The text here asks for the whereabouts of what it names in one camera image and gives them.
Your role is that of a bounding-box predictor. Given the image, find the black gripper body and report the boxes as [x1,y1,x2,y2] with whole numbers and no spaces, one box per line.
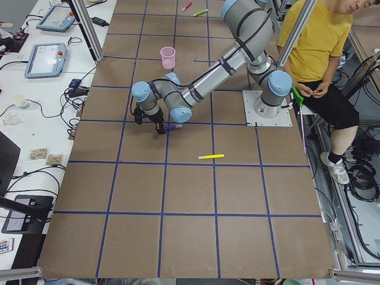
[144,107,163,122]

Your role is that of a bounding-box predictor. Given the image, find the purple pen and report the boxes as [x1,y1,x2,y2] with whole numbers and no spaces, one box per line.
[164,124,183,131]

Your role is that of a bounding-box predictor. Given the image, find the pink pen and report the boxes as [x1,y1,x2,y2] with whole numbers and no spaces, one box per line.
[182,1,192,12]

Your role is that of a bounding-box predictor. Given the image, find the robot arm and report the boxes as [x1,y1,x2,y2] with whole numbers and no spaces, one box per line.
[131,1,292,134]

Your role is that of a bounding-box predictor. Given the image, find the pink mesh cup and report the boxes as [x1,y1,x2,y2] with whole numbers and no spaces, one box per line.
[160,46,176,69]

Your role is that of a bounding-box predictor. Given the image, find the yellow pen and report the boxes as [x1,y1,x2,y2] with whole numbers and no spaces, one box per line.
[197,154,225,160]

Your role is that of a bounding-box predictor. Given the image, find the black power adapter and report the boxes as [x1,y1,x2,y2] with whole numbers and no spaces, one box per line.
[91,17,109,27]

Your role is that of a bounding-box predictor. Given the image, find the green pen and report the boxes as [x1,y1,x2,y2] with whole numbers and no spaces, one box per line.
[193,9,208,17]

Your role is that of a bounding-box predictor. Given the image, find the lower teach pendant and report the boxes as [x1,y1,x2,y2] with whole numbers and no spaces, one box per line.
[24,43,67,79]

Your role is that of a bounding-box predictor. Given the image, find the teach pendant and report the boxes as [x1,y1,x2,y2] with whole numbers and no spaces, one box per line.
[24,43,67,79]
[36,5,75,32]

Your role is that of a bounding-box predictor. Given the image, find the snack bag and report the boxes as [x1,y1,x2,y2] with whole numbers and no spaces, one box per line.
[29,148,49,160]

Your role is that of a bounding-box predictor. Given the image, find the upper teach pendant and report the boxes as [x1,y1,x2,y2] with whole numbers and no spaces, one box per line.
[36,5,75,32]

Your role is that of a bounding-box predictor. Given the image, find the person in yellow shirt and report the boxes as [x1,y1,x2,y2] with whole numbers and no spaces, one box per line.
[284,1,379,185]

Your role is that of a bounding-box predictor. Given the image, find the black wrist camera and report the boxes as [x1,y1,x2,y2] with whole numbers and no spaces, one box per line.
[132,103,144,125]

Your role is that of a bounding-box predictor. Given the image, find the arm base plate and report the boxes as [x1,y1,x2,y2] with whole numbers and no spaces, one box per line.
[242,90,293,127]

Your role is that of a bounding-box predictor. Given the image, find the aluminium frame post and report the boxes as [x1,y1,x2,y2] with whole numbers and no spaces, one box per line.
[65,0,104,62]

